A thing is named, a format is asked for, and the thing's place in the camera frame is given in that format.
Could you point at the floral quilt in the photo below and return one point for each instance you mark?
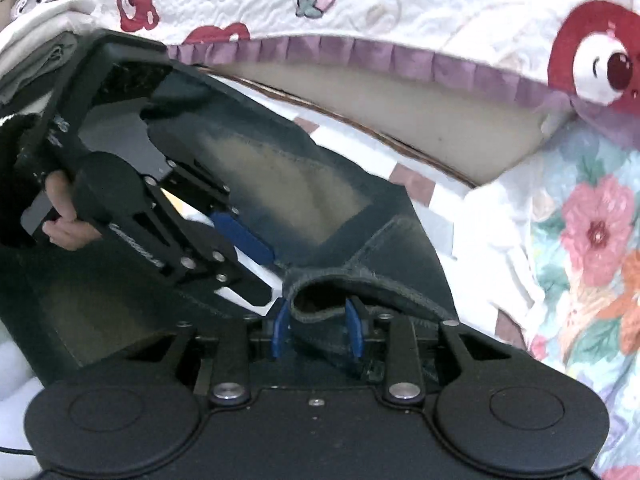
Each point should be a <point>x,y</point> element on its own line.
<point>595,230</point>

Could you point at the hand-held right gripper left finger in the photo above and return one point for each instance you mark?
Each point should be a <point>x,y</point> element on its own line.
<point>280,332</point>

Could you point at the checkered printed floor mat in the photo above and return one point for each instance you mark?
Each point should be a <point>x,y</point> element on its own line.
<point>450,210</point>

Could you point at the person's left hand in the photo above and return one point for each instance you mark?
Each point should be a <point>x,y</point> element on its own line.
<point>62,200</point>

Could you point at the dark blue jeans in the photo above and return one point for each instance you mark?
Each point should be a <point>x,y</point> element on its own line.
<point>280,185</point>

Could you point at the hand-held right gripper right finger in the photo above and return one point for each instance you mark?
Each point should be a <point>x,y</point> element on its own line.
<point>355,332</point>

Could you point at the grey folded garment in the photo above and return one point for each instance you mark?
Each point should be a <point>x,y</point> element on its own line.
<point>55,55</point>

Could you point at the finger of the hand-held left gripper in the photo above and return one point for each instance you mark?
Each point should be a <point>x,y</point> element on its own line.
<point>240,240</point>
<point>200,260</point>

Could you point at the light wooden box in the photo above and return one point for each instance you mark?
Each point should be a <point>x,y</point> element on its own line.
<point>6,7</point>

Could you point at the bear print quilt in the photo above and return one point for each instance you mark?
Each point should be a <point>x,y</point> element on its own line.
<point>450,10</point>

